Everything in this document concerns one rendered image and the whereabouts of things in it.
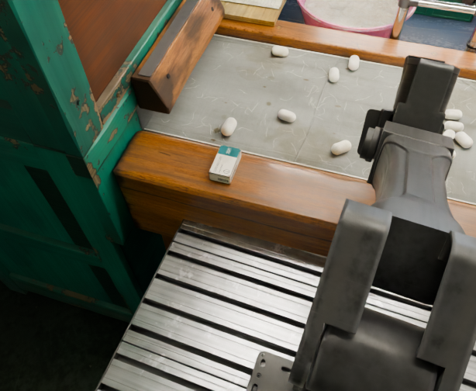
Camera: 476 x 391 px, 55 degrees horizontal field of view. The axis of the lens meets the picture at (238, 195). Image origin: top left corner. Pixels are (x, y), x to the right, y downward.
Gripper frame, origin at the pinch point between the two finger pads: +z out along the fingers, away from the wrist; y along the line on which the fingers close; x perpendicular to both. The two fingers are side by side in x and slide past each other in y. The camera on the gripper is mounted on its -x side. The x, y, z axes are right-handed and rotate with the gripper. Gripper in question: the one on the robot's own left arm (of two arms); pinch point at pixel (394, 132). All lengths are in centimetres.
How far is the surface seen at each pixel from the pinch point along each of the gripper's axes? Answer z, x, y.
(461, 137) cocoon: 10.0, -0.6, -11.8
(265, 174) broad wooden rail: -4.1, 10.2, 17.9
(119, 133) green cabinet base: -7.1, 8.5, 42.4
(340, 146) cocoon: 3.7, 4.3, 7.5
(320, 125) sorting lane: 9.4, 2.1, 11.9
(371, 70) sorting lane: 22.8, -9.2, 5.3
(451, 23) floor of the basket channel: 50, -24, -11
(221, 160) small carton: -6.0, 9.2, 25.0
